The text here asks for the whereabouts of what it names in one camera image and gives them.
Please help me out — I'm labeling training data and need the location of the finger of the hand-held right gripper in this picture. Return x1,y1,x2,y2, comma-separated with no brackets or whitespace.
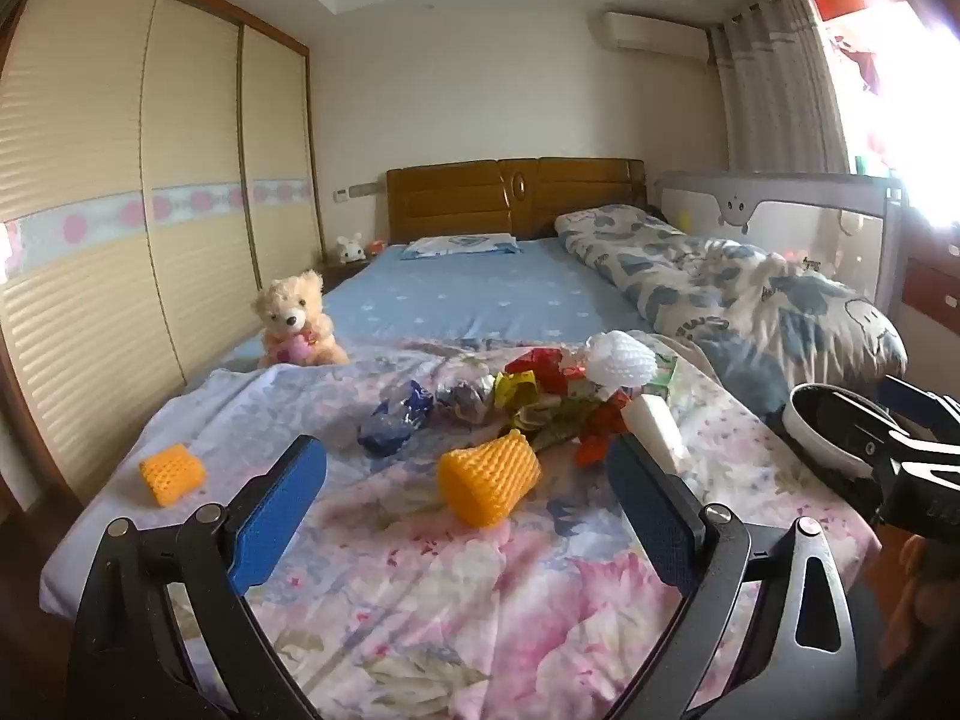
881,375,960,436
862,427,960,481

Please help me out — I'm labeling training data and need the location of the floral blanket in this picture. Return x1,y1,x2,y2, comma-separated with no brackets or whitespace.
41,330,882,720

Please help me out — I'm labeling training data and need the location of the small orange foam net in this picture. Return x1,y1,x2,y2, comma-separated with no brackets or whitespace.
139,444,207,507

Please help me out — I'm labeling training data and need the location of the white air conditioner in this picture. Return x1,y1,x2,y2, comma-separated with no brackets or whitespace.
604,11,710,65

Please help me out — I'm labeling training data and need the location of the large orange foam net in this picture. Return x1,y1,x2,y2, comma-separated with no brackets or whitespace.
437,429,542,527

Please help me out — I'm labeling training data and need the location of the wooden headboard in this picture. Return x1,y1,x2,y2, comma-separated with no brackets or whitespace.
386,157,647,245

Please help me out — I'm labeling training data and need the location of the blue dotted bed sheet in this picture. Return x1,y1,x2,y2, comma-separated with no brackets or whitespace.
225,238,653,376

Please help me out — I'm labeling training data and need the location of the person's right hand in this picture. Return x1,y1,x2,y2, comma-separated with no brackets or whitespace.
881,536,960,665

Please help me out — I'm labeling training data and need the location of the blue white pillow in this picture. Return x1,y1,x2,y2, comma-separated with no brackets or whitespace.
400,232,521,261

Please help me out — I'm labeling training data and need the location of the red hanging cloth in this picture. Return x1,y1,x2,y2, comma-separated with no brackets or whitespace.
829,34,882,98

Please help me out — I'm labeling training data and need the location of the dark wooden nightstand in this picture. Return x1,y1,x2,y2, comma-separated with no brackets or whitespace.
319,259,372,293

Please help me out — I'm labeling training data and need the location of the grey dotted curtain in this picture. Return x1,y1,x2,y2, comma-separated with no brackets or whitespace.
709,0,852,177

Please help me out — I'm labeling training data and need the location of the green tissue pack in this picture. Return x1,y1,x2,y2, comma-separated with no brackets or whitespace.
637,356,680,400

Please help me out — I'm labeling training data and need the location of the yellow snack wrapper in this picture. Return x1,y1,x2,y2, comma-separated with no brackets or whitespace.
491,371,541,413

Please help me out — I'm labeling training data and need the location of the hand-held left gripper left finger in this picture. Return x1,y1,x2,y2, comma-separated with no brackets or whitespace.
66,433,329,720

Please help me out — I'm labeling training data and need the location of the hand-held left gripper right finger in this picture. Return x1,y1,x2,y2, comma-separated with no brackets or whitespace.
604,431,860,720

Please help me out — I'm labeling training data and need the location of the white red round wrapper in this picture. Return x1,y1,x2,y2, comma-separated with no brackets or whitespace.
559,364,601,400

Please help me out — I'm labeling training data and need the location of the beige teddy bear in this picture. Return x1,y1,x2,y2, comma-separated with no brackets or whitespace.
251,268,350,370

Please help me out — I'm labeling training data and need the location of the yellow green wrapper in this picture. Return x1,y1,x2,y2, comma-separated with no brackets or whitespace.
510,397,601,455

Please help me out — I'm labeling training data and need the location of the cream sliding door wardrobe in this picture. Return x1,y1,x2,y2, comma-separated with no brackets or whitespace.
0,0,323,511

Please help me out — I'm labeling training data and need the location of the red brown drawer dresser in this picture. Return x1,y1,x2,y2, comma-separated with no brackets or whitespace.
900,225,960,338

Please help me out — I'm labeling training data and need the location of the red foil wrapper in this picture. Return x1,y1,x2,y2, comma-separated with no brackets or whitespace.
504,347,567,395

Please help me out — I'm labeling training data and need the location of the white paper packet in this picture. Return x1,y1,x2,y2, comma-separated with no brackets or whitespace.
622,394,691,475

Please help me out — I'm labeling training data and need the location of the blue clear plastic wrapper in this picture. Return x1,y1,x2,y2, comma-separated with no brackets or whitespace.
358,379,436,457

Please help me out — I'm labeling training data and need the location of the grey bed rail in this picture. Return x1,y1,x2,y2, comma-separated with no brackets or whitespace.
656,171,912,316

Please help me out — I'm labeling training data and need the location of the blue white cartoon quilt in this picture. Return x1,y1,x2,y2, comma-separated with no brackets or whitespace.
555,204,908,421

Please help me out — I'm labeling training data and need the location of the white foam net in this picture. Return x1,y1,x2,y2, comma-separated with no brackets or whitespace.
583,330,657,391

